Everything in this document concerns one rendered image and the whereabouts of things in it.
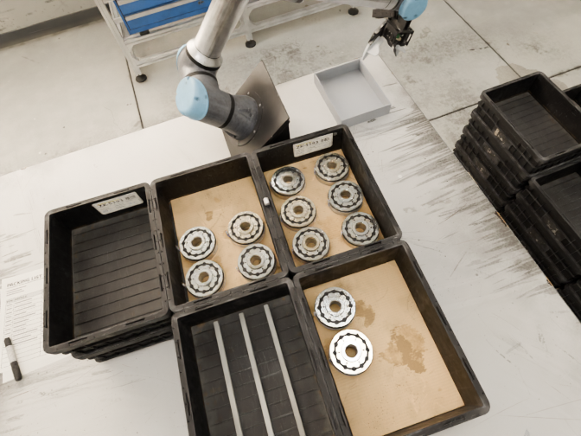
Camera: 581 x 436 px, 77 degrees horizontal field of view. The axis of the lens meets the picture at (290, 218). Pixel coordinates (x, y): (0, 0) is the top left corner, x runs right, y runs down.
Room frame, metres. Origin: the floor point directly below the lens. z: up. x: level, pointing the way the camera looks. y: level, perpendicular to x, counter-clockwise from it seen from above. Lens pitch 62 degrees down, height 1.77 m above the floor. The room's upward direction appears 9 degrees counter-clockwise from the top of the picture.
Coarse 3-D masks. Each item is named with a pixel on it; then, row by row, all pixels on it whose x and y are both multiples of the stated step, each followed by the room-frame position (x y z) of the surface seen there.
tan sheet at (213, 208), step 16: (208, 192) 0.63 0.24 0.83; (224, 192) 0.62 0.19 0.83; (240, 192) 0.61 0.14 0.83; (256, 192) 0.60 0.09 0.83; (176, 208) 0.59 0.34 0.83; (192, 208) 0.58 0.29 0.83; (208, 208) 0.57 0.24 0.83; (224, 208) 0.56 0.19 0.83; (240, 208) 0.55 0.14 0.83; (256, 208) 0.54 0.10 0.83; (176, 224) 0.53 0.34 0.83; (192, 224) 0.52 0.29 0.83; (208, 224) 0.51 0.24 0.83; (224, 224) 0.51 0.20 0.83; (224, 240) 0.45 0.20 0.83; (224, 256) 0.41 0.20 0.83; (224, 288) 0.31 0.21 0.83
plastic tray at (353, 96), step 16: (352, 64) 1.19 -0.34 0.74; (320, 80) 1.16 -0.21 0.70; (336, 80) 1.15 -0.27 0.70; (352, 80) 1.14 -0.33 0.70; (368, 80) 1.11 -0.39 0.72; (336, 96) 1.06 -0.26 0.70; (352, 96) 1.05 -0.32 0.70; (368, 96) 1.04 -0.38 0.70; (384, 96) 0.99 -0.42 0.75; (336, 112) 0.94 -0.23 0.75; (352, 112) 0.97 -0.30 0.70; (368, 112) 0.92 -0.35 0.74; (384, 112) 0.94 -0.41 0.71
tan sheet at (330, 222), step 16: (304, 160) 0.69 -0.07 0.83; (304, 176) 0.63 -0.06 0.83; (352, 176) 0.60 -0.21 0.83; (272, 192) 0.59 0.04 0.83; (304, 192) 0.57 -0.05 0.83; (320, 192) 0.56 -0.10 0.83; (320, 208) 0.51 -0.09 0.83; (368, 208) 0.48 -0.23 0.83; (320, 224) 0.46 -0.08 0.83; (336, 224) 0.45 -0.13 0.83; (288, 240) 0.42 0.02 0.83; (336, 240) 0.40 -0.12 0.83
